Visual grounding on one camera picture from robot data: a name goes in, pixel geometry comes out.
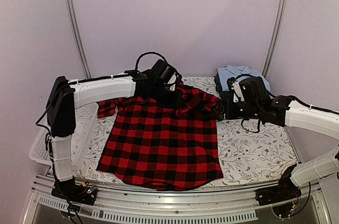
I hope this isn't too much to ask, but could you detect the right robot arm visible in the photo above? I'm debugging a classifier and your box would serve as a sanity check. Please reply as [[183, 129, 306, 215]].
[[219, 74, 338, 201]]

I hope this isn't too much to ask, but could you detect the red black plaid shirt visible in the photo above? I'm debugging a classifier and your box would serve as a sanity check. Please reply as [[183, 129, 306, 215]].
[[97, 84, 223, 191]]

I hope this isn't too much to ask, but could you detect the floral table cloth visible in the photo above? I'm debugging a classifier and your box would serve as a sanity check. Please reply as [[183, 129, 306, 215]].
[[73, 77, 297, 187]]

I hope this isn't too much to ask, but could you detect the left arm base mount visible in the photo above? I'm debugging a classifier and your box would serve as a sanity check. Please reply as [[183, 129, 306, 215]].
[[51, 180, 97, 205]]

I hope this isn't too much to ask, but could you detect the light blue folded shirt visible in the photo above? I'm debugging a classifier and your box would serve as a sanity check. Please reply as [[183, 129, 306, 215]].
[[217, 65, 271, 91]]

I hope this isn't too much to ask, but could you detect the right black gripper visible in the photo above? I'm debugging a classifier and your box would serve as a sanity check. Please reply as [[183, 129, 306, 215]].
[[212, 99, 261, 120]]

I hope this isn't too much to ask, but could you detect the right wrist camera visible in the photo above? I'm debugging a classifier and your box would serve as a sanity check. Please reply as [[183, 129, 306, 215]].
[[227, 77, 243, 103]]

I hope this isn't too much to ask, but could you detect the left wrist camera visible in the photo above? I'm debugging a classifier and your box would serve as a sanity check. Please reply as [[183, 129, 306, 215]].
[[167, 72, 182, 92]]

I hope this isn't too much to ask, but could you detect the left aluminium post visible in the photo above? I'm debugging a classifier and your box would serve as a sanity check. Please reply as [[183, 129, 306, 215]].
[[65, 0, 92, 79]]

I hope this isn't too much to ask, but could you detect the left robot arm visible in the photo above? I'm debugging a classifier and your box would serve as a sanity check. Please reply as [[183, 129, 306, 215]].
[[35, 55, 184, 200]]

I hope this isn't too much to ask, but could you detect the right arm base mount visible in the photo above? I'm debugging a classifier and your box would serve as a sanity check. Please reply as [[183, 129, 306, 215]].
[[255, 174, 301, 219]]

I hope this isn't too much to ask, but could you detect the white plastic basket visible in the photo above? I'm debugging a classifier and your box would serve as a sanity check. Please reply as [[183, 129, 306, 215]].
[[29, 103, 98, 166]]

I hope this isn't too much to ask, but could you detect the right aluminium post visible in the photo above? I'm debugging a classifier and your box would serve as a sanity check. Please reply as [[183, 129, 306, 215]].
[[262, 0, 287, 78]]

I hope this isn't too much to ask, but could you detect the aluminium front rail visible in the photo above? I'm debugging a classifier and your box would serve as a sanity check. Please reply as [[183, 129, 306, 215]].
[[23, 175, 333, 223]]

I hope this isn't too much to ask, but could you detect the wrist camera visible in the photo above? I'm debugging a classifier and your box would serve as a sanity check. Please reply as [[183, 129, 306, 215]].
[[227, 77, 243, 103], [167, 72, 182, 92]]

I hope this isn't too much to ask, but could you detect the aluminium post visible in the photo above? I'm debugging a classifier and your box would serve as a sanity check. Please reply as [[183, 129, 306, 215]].
[[262, 0, 287, 78], [65, 0, 92, 79]]

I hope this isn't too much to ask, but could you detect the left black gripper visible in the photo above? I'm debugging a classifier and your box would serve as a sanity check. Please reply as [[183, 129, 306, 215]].
[[151, 83, 183, 109]]

